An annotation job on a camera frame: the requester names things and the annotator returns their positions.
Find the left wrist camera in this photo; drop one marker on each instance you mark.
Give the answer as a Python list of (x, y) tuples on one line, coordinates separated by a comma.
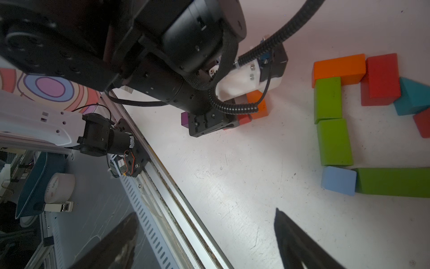
[(253, 76)]

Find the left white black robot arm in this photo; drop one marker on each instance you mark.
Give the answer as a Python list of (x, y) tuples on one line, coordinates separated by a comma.
[(175, 51)]

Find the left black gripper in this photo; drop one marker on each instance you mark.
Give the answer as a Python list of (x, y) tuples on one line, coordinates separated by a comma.
[(211, 121)]

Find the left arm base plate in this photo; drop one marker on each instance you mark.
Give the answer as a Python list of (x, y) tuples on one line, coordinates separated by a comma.
[(132, 161)]

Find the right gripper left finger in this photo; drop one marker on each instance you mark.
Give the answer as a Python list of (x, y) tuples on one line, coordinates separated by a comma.
[(116, 250)]

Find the orange block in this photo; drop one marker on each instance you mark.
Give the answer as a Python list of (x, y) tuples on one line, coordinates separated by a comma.
[(254, 97), (350, 69)]

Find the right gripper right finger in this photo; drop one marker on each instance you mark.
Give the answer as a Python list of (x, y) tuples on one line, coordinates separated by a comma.
[(297, 249)]

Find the green block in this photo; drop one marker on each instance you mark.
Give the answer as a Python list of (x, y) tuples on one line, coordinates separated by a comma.
[(327, 99), (334, 143), (402, 182)]

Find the light blue cube block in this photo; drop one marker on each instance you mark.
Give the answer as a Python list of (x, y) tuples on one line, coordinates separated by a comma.
[(339, 180)]

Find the white tape roll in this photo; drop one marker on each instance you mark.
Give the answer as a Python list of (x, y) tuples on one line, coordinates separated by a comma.
[(60, 188)]

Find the purple cube block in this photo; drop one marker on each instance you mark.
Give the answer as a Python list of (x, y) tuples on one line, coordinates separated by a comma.
[(184, 119)]

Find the red block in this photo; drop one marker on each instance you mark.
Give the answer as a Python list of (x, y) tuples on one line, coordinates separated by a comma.
[(422, 122), (380, 86), (244, 119)]

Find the teal triangle block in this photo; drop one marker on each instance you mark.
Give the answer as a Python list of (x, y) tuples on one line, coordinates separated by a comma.
[(415, 97)]

